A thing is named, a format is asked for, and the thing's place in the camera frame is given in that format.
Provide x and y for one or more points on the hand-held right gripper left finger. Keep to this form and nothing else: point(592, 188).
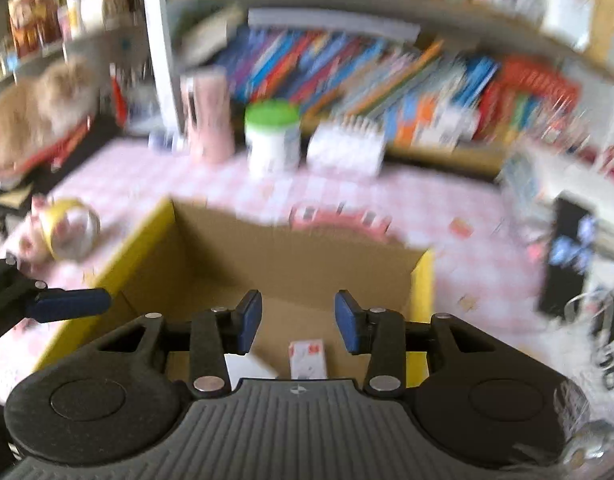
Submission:
point(250, 320)

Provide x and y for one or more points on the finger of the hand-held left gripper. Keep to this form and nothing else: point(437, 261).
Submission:
point(67, 305)

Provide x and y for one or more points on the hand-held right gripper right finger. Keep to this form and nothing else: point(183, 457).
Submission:
point(348, 322)

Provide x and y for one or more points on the pink plush toy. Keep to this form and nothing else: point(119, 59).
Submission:
point(31, 247)

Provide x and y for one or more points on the yellow cardboard box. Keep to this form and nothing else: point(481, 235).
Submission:
point(287, 260)

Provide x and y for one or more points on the white paper sheet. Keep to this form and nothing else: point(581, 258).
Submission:
point(249, 367)

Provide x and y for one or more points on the small white red-print box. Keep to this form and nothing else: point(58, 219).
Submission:
point(308, 357)

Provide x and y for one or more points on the yellow tape roll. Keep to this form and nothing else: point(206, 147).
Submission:
point(69, 230)

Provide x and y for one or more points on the pink plastic tray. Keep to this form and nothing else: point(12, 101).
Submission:
point(337, 220)

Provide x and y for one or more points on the pink checked tablecloth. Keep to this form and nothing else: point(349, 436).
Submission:
point(222, 185)

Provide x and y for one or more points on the white packet box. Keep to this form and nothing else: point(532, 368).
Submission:
point(346, 147)

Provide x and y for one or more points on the white jar green lid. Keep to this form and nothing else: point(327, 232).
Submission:
point(273, 140)

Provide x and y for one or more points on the orange fluffy cat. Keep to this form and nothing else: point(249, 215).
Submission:
point(37, 110)

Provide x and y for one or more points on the wooden bookshelf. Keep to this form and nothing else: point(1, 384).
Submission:
point(462, 157)

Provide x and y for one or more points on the pink printed cup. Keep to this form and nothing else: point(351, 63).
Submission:
point(209, 115)

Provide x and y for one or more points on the black patterned case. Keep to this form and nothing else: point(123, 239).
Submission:
point(567, 255)

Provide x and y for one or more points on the row of colourful books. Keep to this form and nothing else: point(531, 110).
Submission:
point(387, 80)

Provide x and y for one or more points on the clear plastic item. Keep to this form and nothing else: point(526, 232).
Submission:
point(589, 435)

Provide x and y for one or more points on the black scissors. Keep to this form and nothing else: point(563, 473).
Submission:
point(612, 367)

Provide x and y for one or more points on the white shelf upright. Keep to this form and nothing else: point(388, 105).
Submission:
point(164, 45)

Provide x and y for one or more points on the orange patterned packet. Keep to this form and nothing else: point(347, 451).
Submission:
point(34, 22)

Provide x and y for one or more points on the cream fabric pouch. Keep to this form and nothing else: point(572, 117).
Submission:
point(209, 35)

